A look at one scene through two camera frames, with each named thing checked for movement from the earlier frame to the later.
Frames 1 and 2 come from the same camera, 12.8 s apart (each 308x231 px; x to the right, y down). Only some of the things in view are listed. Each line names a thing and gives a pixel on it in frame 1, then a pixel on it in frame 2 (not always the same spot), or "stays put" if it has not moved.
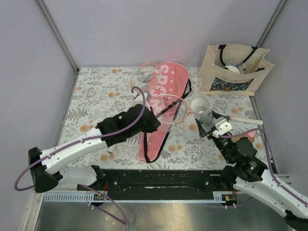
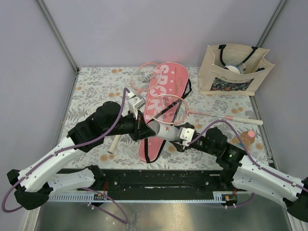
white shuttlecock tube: (199, 108) -> (165, 131)
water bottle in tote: (240, 68) stays put
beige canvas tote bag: (232, 69) stays put
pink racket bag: (167, 89) stays put
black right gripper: (201, 132) -> (180, 147)
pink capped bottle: (250, 135) stays put
